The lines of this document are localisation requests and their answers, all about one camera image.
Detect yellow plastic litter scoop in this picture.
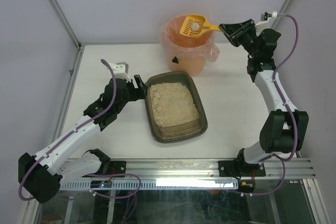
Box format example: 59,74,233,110
180,15,222,38

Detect dark grey litter box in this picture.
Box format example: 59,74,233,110
145,71,208,144

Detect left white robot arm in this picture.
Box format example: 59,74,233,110
18,75,148,203

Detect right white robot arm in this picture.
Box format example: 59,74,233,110
218,19,309,178

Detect litter clump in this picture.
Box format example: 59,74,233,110
191,23,200,31

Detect cat litter granules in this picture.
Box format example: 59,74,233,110
150,82,199,127

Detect translucent pink bin liner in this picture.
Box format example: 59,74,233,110
160,14,219,62

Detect orange trash bin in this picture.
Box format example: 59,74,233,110
167,16,215,76

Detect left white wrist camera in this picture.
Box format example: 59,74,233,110
109,62,131,82

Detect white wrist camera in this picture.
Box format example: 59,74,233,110
255,11,278,26
109,62,131,82

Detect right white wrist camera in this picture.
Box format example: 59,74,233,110
255,11,278,26

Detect aluminium mounting rail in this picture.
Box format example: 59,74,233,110
110,158,316,180

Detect white slotted cable duct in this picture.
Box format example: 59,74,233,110
61,178,238,191

